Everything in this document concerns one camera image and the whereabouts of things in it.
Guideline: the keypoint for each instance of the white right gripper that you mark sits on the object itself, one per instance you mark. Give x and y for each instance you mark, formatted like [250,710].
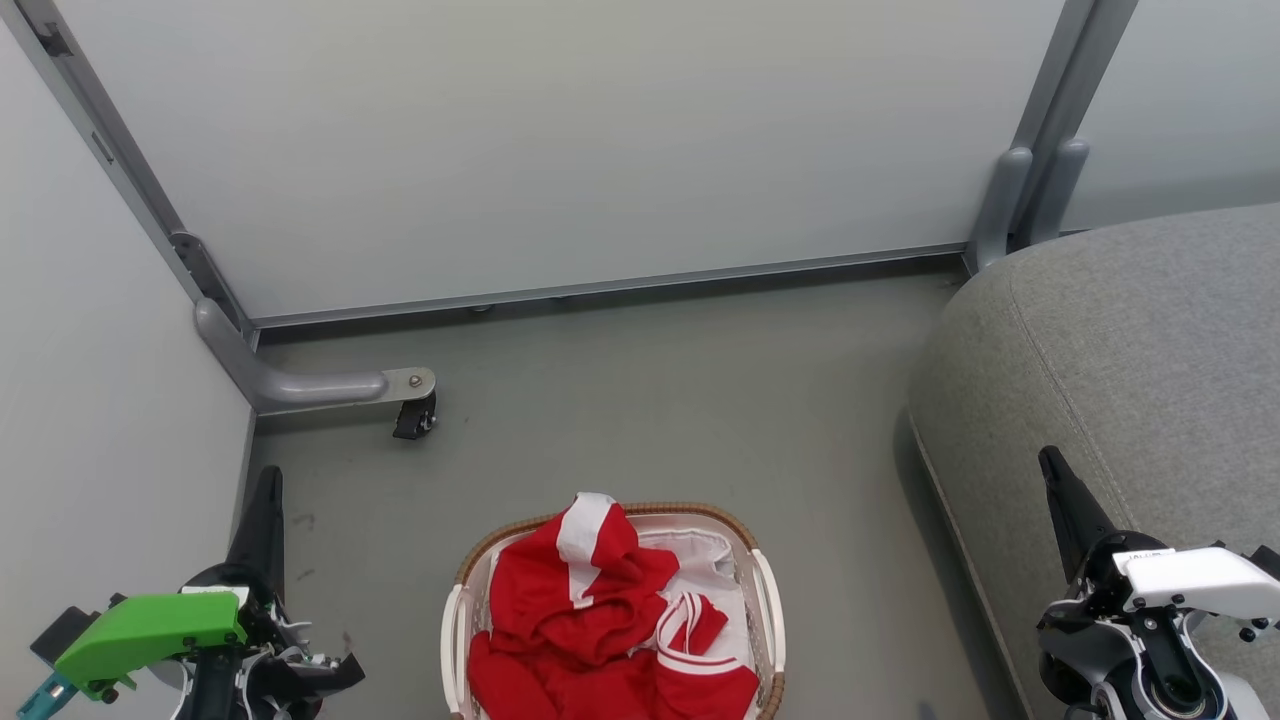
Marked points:
[1200,580]

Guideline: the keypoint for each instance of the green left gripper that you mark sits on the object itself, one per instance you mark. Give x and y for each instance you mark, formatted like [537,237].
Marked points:
[150,628]

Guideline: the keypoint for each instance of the red garment with white band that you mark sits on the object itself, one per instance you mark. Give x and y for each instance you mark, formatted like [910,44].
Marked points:
[560,600]

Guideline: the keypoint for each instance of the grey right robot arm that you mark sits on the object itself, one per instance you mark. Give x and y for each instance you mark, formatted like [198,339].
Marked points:
[1075,650]

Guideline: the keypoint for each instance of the grey fabric sofa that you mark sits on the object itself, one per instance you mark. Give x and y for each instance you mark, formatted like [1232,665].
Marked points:
[1130,350]

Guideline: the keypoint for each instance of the grey partition foot with plate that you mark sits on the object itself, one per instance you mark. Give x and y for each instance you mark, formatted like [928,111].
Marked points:
[300,388]

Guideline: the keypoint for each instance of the black caster wheel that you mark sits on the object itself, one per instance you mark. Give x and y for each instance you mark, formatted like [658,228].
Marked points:
[415,418]

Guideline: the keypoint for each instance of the grey curved partition foot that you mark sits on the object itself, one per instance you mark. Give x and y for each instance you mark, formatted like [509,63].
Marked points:
[1000,210]
[1060,190]

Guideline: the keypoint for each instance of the wicker laundry basket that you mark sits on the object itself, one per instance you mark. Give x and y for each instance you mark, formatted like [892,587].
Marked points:
[765,600]

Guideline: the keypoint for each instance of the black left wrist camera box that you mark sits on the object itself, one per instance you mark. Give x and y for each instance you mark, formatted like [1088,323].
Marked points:
[65,632]

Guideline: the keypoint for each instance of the grey partition double post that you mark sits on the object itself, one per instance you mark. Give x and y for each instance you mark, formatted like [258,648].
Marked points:
[1070,90]

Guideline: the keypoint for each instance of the grey partition bottom rail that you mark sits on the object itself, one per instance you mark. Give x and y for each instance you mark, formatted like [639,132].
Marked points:
[600,285]

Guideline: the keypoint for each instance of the grey partition corner post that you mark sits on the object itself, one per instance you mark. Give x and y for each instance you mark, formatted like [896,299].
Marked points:
[110,140]

